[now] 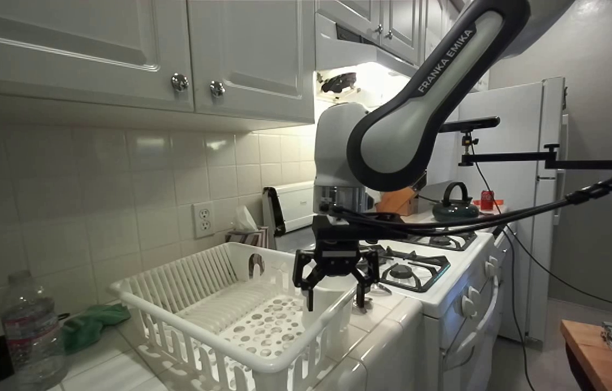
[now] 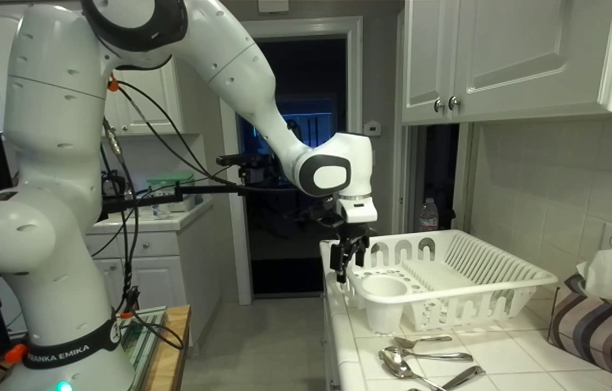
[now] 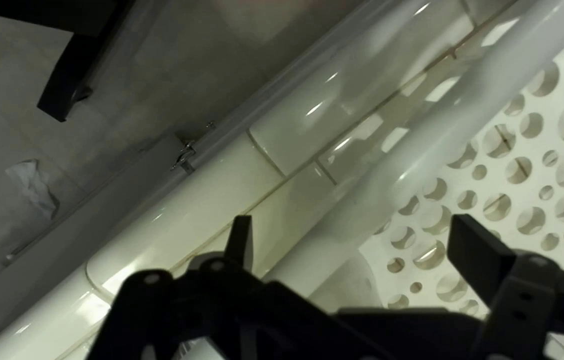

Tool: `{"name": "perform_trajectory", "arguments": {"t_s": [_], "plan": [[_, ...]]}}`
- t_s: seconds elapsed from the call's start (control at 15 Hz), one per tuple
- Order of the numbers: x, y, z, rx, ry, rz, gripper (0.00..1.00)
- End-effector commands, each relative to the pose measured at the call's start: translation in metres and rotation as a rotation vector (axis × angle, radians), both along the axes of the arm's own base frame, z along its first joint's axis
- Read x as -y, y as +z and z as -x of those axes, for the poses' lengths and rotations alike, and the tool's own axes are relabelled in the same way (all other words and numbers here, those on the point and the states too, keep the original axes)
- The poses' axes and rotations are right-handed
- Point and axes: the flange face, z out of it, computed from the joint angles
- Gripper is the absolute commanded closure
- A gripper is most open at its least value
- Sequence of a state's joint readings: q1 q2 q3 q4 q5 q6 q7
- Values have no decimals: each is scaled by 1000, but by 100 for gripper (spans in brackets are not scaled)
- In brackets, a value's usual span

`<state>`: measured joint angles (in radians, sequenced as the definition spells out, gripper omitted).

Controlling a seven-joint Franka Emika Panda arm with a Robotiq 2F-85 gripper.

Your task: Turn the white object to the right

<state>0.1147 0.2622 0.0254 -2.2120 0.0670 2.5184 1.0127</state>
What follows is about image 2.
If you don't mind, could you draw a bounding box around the white door frame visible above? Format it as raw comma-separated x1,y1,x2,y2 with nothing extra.
216,15,367,306

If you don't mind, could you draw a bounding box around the white plastic dish rack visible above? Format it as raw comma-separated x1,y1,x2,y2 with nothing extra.
329,228,560,333

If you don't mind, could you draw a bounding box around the black hanging cable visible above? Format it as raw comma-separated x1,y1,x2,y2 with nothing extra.
98,116,189,355

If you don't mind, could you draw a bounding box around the white fixture above door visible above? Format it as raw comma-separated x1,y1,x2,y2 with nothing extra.
255,0,291,15

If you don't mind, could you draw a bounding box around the large silver spoon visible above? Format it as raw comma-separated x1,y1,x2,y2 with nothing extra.
376,350,440,391

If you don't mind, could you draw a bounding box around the white tissue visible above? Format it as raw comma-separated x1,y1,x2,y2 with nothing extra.
581,247,612,301

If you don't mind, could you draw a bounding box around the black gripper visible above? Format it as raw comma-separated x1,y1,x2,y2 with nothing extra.
319,207,376,284

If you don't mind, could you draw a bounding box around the clear water bottle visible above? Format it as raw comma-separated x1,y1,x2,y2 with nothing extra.
419,194,440,232

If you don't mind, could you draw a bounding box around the black horizontal camera boom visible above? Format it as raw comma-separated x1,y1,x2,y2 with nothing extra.
100,179,250,217

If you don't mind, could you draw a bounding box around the small silver spoon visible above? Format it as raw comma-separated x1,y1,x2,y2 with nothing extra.
390,332,456,351

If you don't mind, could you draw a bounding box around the black cable to gripper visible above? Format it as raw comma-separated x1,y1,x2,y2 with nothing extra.
109,75,307,194

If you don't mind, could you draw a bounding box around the striped tissue box cover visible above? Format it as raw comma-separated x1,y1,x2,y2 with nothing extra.
545,270,612,380

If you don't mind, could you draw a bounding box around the black camera on boom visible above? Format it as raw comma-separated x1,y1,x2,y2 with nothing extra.
214,152,279,189

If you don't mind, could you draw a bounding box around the green board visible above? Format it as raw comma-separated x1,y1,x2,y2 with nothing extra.
118,306,170,373

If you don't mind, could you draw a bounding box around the wooden table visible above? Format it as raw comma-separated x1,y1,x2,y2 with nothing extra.
138,301,193,391

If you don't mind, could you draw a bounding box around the white background counter cabinet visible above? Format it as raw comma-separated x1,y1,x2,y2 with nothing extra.
84,194,223,350

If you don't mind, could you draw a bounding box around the white upper kitchen cabinet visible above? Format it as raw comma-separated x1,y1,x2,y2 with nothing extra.
399,0,612,125

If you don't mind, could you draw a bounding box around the green box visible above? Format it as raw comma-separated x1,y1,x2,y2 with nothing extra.
145,172,197,194

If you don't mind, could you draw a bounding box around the silver fork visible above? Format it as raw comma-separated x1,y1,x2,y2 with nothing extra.
381,344,476,363
409,363,489,391

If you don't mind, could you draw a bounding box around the orange handle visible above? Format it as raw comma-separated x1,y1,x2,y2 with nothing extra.
0,341,31,369

